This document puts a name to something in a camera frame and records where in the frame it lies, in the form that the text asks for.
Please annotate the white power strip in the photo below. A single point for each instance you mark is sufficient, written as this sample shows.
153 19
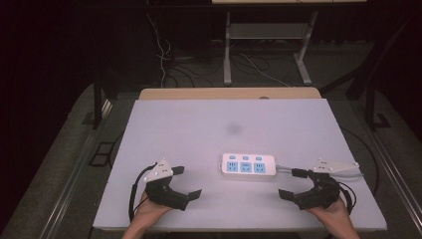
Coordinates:
248 165

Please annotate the grey metal stand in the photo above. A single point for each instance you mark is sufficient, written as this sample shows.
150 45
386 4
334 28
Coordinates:
227 66

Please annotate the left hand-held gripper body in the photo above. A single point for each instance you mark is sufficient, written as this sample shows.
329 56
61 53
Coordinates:
162 196

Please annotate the wooden table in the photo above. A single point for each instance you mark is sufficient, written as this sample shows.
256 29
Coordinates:
215 93

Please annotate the white table board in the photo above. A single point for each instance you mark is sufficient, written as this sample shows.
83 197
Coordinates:
199 132

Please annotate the person's left hand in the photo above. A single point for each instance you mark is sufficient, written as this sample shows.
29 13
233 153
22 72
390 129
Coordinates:
149 210

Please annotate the person's right hand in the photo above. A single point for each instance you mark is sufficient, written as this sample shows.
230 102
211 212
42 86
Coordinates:
331 215

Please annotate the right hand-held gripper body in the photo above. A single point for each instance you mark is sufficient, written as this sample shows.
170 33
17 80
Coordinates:
320 195

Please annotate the aluminium floor rail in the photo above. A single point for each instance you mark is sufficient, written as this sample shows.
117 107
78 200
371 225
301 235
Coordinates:
394 172
78 173

